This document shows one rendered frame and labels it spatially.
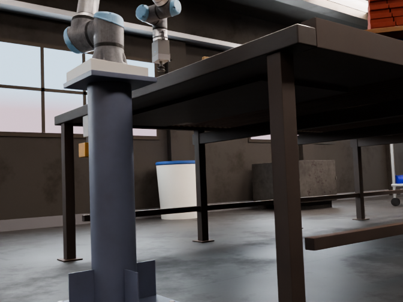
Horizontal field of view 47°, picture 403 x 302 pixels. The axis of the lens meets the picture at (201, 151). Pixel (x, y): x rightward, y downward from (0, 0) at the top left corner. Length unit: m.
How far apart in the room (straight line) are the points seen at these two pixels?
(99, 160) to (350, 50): 0.96
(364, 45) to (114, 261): 1.15
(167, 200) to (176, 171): 0.37
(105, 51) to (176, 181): 3.87
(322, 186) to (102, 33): 5.17
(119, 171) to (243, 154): 5.43
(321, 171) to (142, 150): 2.47
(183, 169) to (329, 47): 4.21
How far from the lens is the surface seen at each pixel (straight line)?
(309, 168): 6.47
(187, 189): 5.60
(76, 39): 1.97
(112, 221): 1.75
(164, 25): 2.42
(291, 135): 1.45
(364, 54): 1.67
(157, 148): 6.17
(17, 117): 5.46
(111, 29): 1.87
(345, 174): 8.99
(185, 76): 1.84
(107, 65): 1.74
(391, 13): 2.40
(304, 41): 1.44
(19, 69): 5.56
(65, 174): 3.01
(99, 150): 1.76
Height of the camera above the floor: 0.47
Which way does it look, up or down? 3 degrees up
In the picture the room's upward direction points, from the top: 2 degrees counter-clockwise
